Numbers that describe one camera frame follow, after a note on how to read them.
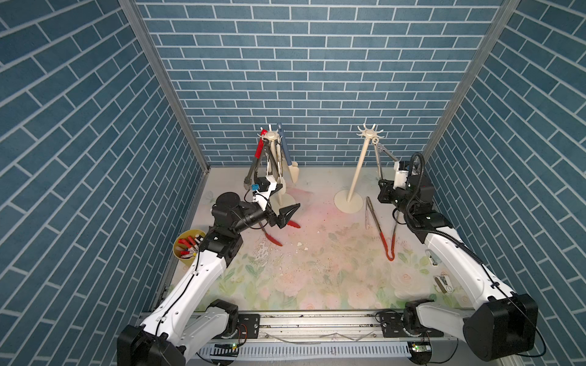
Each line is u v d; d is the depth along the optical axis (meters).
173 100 0.93
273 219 0.64
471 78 0.87
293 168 0.88
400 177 0.69
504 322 0.39
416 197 0.59
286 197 1.07
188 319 0.44
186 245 0.77
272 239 0.93
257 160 0.82
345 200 1.07
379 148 0.75
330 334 0.73
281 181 0.82
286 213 0.61
